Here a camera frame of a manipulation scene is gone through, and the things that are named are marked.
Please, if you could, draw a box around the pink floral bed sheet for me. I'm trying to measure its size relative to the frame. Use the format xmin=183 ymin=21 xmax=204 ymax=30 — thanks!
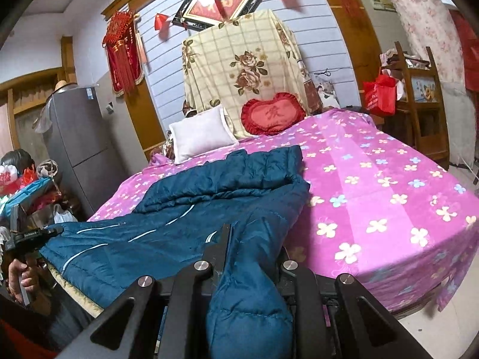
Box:
xmin=86 ymin=109 xmax=478 ymax=311

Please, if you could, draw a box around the teal quilted down jacket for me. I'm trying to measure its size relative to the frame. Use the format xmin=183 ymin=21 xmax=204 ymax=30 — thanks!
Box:
xmin=41 ymin=146 xmax=309 ymax=358

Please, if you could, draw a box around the white pillow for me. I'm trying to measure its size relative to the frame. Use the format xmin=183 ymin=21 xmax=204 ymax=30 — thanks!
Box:
xmin=169 ymin=105 xmax=239 ymax=165

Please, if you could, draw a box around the person's left hand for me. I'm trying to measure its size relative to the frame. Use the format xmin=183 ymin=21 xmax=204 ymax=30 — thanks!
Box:
xmin=8 ymin=257 xmax=39 ymax=305

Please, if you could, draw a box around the wooden shelf rack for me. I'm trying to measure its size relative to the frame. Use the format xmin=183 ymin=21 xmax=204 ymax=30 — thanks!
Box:
xmin=385 ymin=41 xmax=450 ymax=169

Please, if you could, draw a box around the framed red picture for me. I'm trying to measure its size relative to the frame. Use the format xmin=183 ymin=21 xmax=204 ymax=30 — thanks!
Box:
xmin=171 ymin=0 xmax=262 ymax=31

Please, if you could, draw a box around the grey refrigerator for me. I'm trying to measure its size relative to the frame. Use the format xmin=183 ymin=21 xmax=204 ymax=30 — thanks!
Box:
xmin=43 ymin=83 xmax=128 ymax=219

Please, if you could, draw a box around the red heart-shaped cushion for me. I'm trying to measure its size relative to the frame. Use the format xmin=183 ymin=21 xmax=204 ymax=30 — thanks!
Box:
xmin=241 ymin=92 xmax=306 ymax=135

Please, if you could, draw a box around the cream floral rose quilt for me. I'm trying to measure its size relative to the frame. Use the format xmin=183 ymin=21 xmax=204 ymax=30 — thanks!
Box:
xmin=182 ymin=10 xmax=323 ymax=139

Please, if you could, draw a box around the small red flag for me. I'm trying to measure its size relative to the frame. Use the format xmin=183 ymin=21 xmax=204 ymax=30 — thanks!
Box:
xmin=154 ymin=13 xmax=169 ymax=32

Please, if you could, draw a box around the red shopping bag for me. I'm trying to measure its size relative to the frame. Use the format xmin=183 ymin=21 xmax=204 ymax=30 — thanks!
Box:
xmin=363 ymin=68 xmax=397 ymax=118

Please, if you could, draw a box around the pink floral curtain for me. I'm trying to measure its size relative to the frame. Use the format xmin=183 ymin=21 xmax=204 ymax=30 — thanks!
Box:
xmin=390 ymin=0 xmax=465 ymax=86

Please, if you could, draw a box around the red Chinese knot hanging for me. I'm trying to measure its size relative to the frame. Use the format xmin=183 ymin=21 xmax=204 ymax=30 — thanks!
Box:
xmin=101 ymin=10 xmax=144 ymax=96

